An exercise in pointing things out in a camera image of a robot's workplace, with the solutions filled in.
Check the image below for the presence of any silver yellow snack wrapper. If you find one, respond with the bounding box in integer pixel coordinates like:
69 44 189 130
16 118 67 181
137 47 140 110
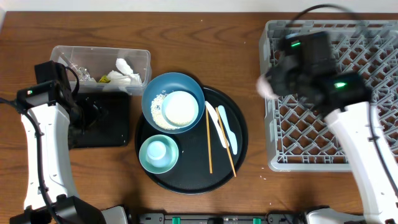
78 67 110 83

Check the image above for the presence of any pink cup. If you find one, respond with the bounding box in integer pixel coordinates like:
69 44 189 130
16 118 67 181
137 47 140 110
256 74 279 100

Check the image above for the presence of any white napkin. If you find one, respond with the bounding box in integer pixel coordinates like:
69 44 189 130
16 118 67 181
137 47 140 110
102 58 142 91

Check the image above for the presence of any light blue cup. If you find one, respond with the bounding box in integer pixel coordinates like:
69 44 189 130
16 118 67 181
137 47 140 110
147 141 172 168

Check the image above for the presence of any light blue small bowl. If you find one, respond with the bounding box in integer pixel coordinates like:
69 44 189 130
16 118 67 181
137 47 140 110
161 91 199 128

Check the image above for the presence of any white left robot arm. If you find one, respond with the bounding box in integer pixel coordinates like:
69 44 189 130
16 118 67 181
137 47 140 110
1 60 129 224

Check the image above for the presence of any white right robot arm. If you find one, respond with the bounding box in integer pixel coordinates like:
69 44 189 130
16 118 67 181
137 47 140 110
257 32 397 223

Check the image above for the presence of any grey dishwasher rack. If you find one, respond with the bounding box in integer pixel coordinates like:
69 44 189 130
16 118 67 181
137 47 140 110
259 20 397 172

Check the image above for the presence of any clear plastic waste bin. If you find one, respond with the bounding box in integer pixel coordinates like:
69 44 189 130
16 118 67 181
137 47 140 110
50 45 152 95

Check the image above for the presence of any black rectangular tray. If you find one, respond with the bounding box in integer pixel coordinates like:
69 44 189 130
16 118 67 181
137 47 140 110
68 91 130 149

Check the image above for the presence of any light blue plastic knife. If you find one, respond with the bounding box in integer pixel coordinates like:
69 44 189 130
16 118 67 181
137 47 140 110
218 105 238 155

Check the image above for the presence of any dark blue bowl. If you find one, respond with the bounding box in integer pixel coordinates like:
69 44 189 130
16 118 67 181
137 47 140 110
141 72 205 134

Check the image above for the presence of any white plastic knife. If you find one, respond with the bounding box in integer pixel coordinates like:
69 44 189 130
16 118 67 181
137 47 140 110
205 101 226 148

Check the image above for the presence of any left wooden chopstick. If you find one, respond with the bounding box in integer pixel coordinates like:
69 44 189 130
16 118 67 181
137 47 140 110
205 108 213 174

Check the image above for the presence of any wooden chopstick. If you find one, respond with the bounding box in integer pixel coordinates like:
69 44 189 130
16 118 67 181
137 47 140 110
215 108 236 177
205 108 213 174

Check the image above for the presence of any right wooden chopstick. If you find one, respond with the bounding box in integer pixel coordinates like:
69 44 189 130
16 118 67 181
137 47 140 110
215 108 236 177

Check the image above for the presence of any round black serving tray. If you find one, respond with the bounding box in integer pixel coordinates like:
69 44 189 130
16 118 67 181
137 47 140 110
146 86 248 194

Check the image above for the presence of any black rail at table edge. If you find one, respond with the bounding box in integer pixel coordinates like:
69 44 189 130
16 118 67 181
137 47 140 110
136 213 305 224

